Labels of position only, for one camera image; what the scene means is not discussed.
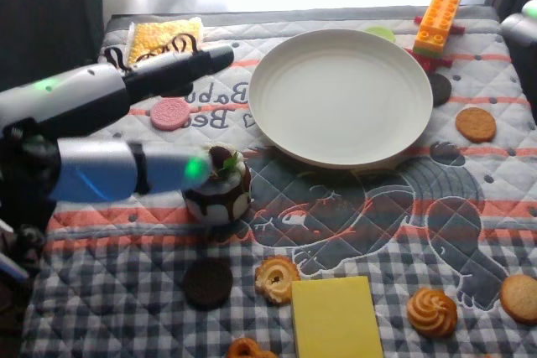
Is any ring butter cookie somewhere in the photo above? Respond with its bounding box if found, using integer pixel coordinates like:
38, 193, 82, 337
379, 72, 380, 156
254, 255, 301, 305

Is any yellow sticky notepad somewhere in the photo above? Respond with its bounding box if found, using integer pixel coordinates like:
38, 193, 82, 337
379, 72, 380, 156
290, 276, 385, 358

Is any grey bear print quilt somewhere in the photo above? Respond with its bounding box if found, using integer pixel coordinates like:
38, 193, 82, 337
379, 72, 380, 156
20, 5, 537, 358

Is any bag of yellow beads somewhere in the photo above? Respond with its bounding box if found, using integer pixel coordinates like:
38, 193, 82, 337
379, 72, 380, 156
125, 16, 206, 68

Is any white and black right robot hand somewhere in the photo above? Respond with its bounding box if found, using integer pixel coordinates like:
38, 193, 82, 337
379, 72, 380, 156
501, 0, 537, 47

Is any pink sandwich cookie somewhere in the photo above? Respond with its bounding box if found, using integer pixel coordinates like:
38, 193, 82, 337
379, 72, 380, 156
150, 97, 187, 131

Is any brown round biscuit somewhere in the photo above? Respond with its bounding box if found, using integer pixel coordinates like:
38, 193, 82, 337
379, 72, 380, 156
456, 106, 498, 144

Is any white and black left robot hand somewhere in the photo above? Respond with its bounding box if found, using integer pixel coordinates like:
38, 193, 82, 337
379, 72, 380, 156
0, 44, 236, 225

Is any pale round rimmed biscuit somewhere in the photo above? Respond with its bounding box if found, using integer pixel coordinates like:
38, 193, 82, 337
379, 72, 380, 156
499, 273, 537, 325

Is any chocolate drip toy cake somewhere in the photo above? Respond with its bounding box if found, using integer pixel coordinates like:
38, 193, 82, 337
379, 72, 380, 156
183, 143, 253, 226

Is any orange building block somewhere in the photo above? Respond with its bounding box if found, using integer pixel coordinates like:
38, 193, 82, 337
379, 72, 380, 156
413, 0, 461, 60

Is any light green disc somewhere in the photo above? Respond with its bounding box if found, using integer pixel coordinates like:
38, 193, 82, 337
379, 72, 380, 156
363, 25, 397, 44

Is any black sandwich cookie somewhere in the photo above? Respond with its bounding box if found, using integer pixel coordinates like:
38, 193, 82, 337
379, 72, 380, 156
427, 72, 453, 106
183, 257, 234, 309

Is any swirl butter cookie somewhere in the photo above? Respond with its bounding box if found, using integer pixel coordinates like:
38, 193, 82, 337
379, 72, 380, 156
406, 288, 458, 338

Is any red toy block frame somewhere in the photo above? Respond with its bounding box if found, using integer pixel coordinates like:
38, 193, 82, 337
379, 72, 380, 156
404, 15, 467, 72

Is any white round plate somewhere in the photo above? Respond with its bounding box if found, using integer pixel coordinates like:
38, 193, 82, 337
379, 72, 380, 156
248, 29, 434, 170

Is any twisted butter cookie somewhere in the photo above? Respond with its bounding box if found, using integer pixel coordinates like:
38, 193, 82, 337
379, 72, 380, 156
226, 336, 278, 358

